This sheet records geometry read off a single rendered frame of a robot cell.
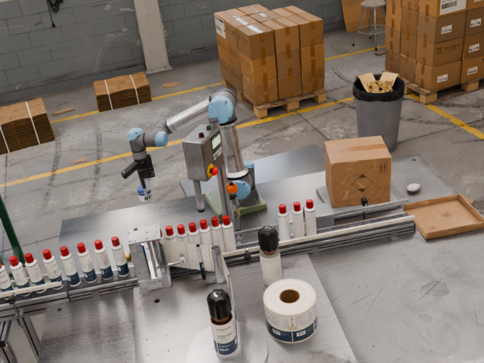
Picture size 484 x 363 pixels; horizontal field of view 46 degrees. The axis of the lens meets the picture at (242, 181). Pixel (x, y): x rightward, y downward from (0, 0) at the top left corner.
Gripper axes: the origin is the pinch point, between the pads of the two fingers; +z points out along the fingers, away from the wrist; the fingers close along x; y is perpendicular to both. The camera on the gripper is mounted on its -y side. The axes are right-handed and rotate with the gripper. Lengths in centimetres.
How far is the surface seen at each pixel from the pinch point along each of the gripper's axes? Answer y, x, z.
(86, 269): -36, -48, 4
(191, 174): 18, -52, -31
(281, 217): 53, -62, -3
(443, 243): 122, -89, 17
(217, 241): 23, -57, 3
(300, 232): 61, -64, 6
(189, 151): 18, -52, -43
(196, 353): -3, -110, 11
